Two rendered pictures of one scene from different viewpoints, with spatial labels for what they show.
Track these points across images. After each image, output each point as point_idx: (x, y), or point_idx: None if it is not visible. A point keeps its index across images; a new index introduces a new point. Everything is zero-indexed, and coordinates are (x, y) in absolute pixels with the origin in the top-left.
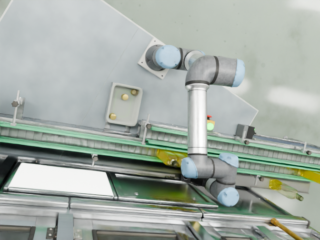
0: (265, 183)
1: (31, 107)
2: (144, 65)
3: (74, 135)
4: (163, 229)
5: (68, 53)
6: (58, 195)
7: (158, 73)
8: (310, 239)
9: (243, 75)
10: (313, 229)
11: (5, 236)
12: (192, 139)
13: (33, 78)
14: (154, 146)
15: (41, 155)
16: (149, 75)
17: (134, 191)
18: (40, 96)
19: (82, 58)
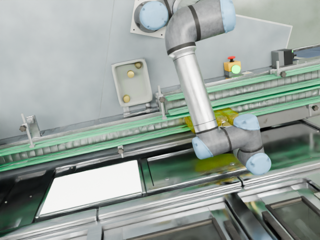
0: None
1: (46, 118)
2: (137, 31)
3: (92, 135)
4: (197, 216)
5: (56, 52)
6: (87, 209)
7: (156, 33)
8: None
9: (234, 15)
10: None
11: None
12: (194, 116)
13: (35, 91)
14: (177, 117)
15: (75, 158)
16: (148, 38)
17: (165, 175)
18: (50, 105)
19: (72, 52)
